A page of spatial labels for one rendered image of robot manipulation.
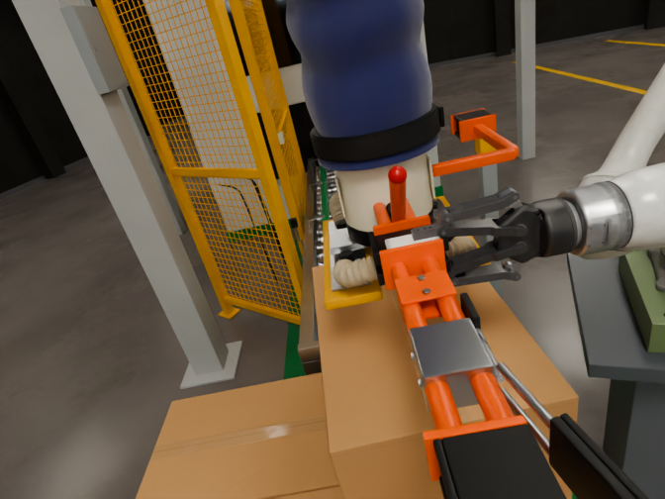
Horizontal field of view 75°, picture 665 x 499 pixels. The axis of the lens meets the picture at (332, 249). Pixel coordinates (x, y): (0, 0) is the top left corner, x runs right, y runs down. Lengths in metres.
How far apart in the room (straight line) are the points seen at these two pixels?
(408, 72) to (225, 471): 1.08
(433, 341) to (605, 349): 0.79
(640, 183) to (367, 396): 0.52
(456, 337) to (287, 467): 0.90
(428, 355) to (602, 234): 0.30
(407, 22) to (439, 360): 0.48
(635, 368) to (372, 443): 0.64
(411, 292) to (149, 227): 1.73
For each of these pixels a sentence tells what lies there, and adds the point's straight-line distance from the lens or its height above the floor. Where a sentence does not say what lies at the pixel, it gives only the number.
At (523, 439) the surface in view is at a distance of 0.35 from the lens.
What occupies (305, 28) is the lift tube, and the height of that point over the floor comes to 1.53.
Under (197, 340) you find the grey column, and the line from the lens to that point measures 2.40.
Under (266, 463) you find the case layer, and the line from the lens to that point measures 1.30.
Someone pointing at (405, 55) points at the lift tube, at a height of 1.46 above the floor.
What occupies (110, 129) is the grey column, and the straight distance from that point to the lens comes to 2.02.
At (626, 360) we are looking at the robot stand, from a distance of 1.17.
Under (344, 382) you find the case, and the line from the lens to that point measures 0.84.
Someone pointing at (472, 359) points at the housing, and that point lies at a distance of 0.41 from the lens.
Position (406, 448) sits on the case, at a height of 0.92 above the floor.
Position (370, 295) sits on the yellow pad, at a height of 1.12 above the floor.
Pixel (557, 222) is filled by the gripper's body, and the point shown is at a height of 1.25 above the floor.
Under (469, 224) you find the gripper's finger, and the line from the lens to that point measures 0.59.
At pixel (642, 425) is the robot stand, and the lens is 1.48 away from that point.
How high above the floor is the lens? 1.53
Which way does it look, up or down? 27 degrees down
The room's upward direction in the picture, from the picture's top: 14 degrees counter-clockwise
